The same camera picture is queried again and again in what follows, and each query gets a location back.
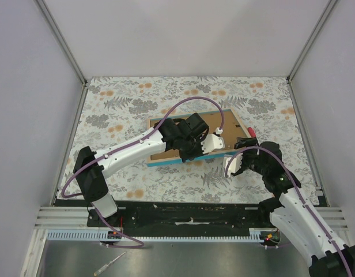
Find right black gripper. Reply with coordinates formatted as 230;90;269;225
231;137;267;177

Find red handled screwdriver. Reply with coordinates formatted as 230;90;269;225
247;127;256;138

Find blue picture frame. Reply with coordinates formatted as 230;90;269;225
147;108;252;167

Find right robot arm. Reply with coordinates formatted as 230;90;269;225
224;137;355;276

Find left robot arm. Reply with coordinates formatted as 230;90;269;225
73;113;209;227

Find floral patterned table mat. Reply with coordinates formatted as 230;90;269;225
55;76;325;204

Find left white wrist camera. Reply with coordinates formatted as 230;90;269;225
201;133;225;154

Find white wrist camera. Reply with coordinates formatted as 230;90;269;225
201;133;225;154
222;154;243;178

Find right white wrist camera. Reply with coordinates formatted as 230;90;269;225
222;154;243;178

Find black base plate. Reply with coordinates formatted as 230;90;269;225
55;200;275;238

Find light blue cable duct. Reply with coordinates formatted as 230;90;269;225
47;228;277;243

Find right aluminium corner post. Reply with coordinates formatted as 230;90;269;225
286;0;339;83

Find aluminium corner post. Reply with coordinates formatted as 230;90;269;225
286;0;339;83
36;0;88;87

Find clear handled screwdriver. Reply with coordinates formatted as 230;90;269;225
93;251;127;276

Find aluminium rail bar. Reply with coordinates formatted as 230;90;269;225
35;205;92;230

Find left aluminium corner post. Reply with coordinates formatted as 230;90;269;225
36;0;88;87

